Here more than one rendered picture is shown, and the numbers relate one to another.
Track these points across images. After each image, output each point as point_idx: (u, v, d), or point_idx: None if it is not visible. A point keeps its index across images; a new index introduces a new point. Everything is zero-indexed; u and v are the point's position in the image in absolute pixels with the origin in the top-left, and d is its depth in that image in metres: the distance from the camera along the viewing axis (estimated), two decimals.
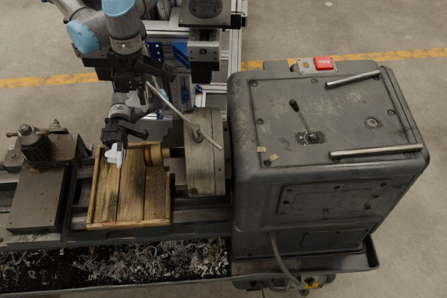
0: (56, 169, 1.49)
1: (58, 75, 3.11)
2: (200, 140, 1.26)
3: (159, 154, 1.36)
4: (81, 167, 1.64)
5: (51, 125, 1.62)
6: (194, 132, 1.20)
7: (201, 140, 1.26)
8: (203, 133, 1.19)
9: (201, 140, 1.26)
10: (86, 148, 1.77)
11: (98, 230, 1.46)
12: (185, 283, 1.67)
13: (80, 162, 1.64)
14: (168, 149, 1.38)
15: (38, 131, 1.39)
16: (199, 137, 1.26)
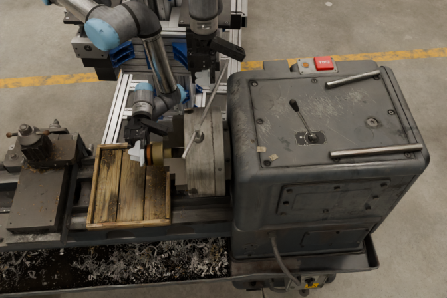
0: (56, 169, 1.49)
1: (58, 75, 3.11)
2: (195, 140, 1.26)
3: (160, 153, 1.36)
4: (81, 167, 1.64)
5: (51, 125, 1.62)
6: None
7: (195, 140, 1.26)
8: (194, 136, 1.19)
9: (195, 140, 1.26)
10: (86, 148, 1.77)
11: (98, 230, 1.46)
12: (185, 283, 1.67)
13: (80, 162, 1.64)
14: (170, 149, 1.38)
15: (38, 131, 1.39)
16: (197, 138, 1.26)
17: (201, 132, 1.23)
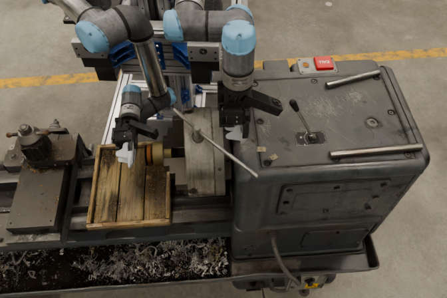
0: (56, 169, 1.49)
1: (58, 75, 3.11)
2: None
3: (160, 153, 1.36)
4: (81, 167, 1.64)
5: (51, 125, 1.62)
6: None
7: None
8: (190, 124, 1.20)
9: None
10: (86, 148, 1.77)
11: (98, 230, 1.46)
12: (185, 283, 1.67)
13: (80, 162, 1.64)
14: (170, 149, 1.38)
15: (38, 131, 1.39)
16: None
17: (195, 135, 1.22)
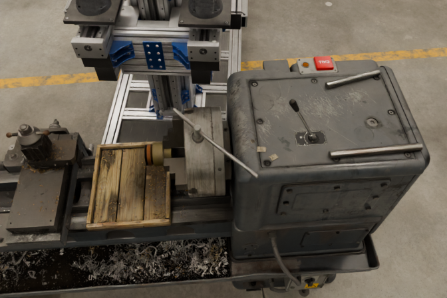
0: (56, 169, 1.49)
1: (58, 75, 3.11)
2: None
3: (160, 153, 1.36)
4: (81, 167, 1.64)
5: (51, 125, 1.62)
6: None
7: None
8: (190, 124, 1.20)
9: None
10: (86, 148, 1.77)
11: (98, 230, 1.46)
12: (185, 283, 1.67)
13: (80, 162, 1.64)
14: (170, 149, 1.38)
15: (38, 131, 1.39)
16: None
17: (195, 135, 1.22)
